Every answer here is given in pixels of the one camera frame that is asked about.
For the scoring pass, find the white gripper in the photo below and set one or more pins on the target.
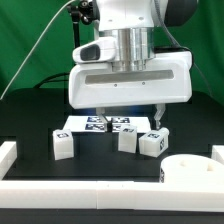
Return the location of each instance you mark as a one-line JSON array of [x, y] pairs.
[[93, 83]]

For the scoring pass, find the white round stool seat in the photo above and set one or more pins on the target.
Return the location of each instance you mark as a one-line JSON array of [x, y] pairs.
[[191, 169]]

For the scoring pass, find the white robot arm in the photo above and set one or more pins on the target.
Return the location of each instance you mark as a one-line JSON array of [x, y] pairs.
[[122, 67]]

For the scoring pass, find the white marker sheet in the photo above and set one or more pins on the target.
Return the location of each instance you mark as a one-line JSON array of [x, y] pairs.
[[94, 124]]

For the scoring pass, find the green backdrop curtain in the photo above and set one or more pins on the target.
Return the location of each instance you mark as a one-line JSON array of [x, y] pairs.
[[36, 41]]

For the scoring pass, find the white front rail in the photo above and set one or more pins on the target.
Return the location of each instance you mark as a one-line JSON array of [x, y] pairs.
[[110, 195]]

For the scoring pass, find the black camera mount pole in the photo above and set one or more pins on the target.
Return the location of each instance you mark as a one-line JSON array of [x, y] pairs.
[[75, 17]]

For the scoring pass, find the black camera on mount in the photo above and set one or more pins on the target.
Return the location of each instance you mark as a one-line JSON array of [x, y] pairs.
[[87, 3]]

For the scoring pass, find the white left rail block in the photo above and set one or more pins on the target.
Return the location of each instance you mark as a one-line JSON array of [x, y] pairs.
[[8, 155]]

